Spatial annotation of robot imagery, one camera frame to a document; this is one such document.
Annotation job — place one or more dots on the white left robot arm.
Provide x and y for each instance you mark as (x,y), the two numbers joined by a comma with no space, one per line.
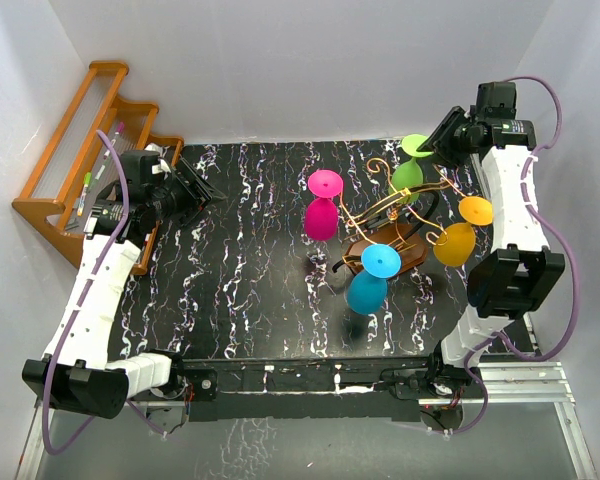
(74,373)

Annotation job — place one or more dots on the wooden tiered shelf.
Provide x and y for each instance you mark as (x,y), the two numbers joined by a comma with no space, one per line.
(49,199)

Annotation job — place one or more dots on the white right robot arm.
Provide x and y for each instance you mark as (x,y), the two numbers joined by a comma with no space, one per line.
(521,269)

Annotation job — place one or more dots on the green wine glass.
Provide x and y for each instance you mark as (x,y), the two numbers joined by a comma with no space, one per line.
(409,174)

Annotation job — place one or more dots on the pink wine glass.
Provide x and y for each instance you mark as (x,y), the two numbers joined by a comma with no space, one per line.
(322,216)

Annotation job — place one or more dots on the orange wine glass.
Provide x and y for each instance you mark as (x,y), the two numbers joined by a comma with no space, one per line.
(454,247)

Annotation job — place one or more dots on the green capped marker pen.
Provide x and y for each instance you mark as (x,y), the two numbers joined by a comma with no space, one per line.
(83,194)

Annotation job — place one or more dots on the gold wire wine glass rack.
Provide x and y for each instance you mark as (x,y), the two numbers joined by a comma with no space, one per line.
(408,228)

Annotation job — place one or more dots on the aluminium frame rail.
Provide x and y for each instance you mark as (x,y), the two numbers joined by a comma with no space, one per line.
(280,415)

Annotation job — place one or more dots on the blue wine glass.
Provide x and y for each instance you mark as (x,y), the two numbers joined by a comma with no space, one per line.
(369,288)

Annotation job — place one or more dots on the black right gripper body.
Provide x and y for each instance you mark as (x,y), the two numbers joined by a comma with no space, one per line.
(464,131)

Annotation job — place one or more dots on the pink capped marker pen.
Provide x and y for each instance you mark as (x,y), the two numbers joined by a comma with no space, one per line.
(107,154)

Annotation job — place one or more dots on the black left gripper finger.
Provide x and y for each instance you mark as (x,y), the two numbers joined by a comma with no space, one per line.
(197,183)
(190,213)

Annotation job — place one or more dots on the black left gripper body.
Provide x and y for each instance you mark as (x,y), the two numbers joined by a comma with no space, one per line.
(169,199)

